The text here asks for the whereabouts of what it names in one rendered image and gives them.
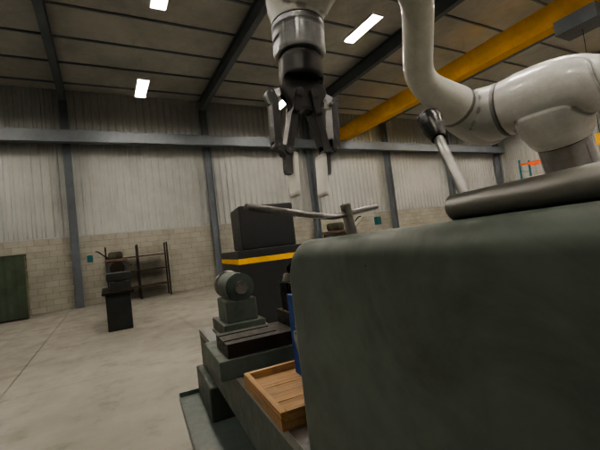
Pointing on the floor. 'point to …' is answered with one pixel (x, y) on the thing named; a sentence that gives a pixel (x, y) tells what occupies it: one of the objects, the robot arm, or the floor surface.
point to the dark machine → (262, 254)
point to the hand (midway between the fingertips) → (308, 177)
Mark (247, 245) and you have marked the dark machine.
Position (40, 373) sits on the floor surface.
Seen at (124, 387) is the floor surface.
